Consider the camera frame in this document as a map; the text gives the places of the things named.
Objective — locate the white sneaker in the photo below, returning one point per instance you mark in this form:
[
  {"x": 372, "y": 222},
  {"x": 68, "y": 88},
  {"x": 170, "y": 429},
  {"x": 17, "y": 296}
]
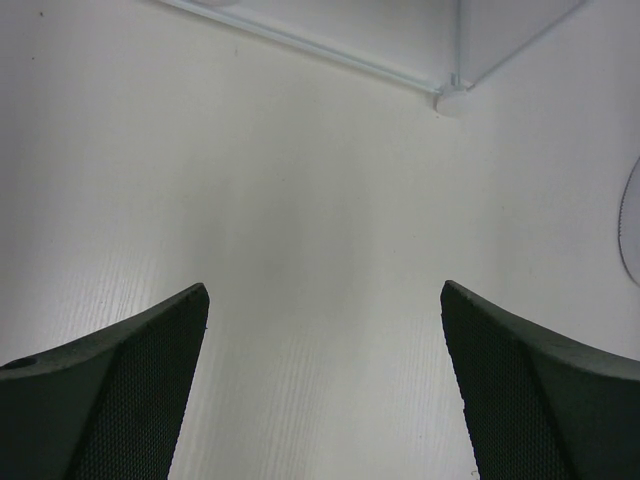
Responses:
[{"x": 628, "y": 225}]

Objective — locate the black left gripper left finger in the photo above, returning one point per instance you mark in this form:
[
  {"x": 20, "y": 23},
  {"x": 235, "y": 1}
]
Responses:
[{"x": 109, "y": 405}]

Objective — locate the white plastic shoe cabinet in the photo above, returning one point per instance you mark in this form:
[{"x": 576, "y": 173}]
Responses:
[{"x": 445, "y": 49}]

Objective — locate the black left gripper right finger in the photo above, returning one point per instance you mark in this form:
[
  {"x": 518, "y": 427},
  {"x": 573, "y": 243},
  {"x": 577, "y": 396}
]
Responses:
[{"x": 537, "y": 404}]

